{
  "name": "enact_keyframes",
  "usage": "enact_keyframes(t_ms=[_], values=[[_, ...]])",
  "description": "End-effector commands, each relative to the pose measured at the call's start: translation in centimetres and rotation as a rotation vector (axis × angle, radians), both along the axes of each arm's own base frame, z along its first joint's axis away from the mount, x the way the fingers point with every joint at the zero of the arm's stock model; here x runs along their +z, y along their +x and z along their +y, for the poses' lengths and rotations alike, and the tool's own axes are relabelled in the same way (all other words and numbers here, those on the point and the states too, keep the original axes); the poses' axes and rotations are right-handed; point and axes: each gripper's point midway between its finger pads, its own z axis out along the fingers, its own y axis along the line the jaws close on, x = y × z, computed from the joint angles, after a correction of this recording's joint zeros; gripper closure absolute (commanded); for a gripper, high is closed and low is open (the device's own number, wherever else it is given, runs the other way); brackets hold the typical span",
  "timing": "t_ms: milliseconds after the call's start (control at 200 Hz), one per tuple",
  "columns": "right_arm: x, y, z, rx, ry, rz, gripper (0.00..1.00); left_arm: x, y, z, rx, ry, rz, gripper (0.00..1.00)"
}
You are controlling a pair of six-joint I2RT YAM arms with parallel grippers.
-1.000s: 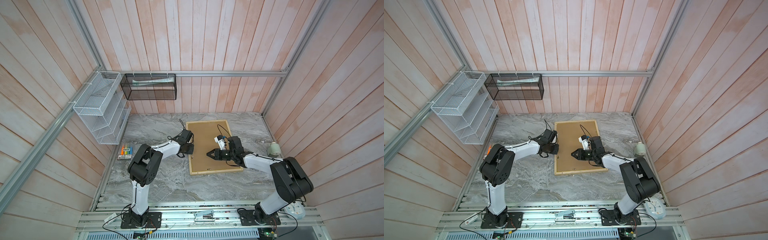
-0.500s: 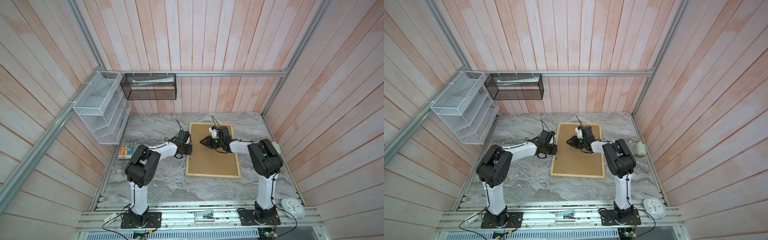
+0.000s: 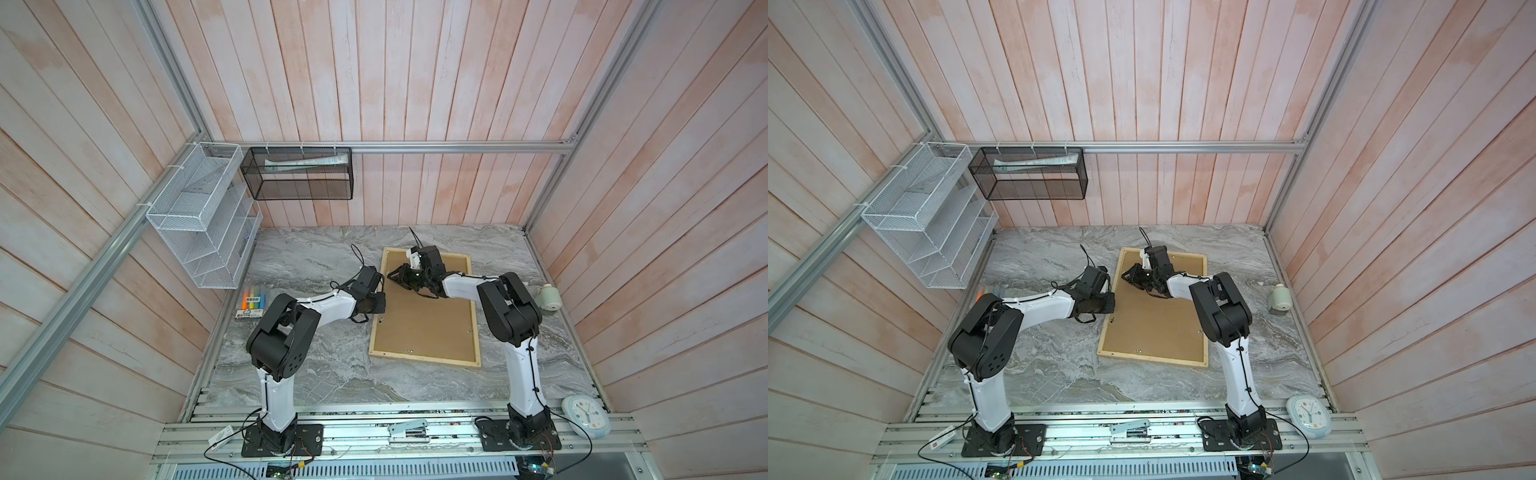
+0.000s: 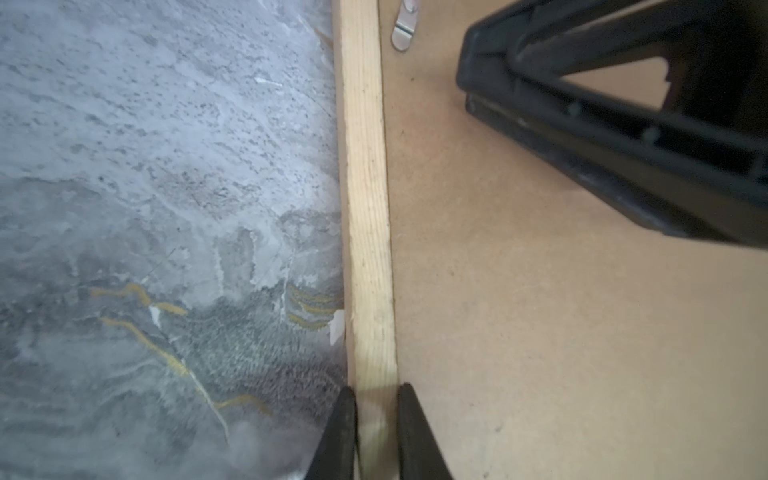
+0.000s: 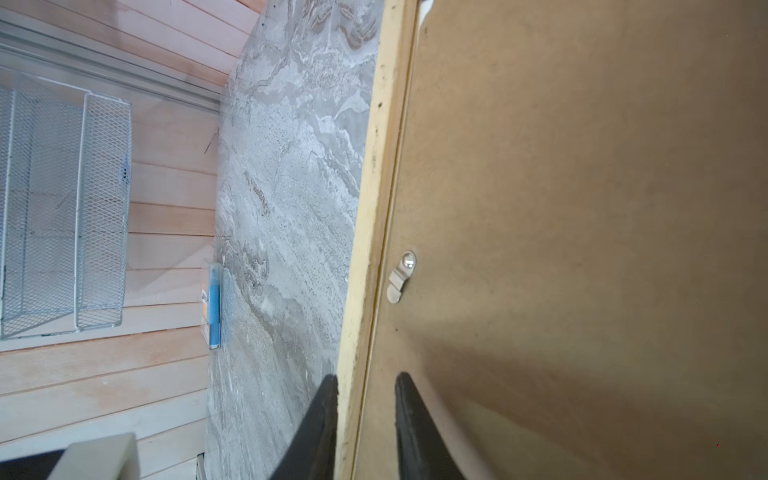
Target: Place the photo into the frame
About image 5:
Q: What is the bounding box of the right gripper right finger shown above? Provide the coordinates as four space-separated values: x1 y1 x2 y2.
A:
395 372 465 480

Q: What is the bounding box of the white wire mesh shelf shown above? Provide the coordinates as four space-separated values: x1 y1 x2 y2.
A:
1 68 132 341

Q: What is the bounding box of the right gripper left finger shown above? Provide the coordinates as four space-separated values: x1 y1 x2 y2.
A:
271 374 338 480

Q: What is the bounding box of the pack of coloured highlighters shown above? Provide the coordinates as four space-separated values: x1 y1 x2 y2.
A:
201 263 223 350

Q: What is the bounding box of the brown cardboard backing board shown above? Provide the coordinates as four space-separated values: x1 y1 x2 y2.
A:
354 1 767 479

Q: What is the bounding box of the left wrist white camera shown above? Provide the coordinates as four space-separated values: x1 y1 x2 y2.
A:
47 433 141 480

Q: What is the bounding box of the light wooden picture frame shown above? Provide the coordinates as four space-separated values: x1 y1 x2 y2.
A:
334 0 420 479

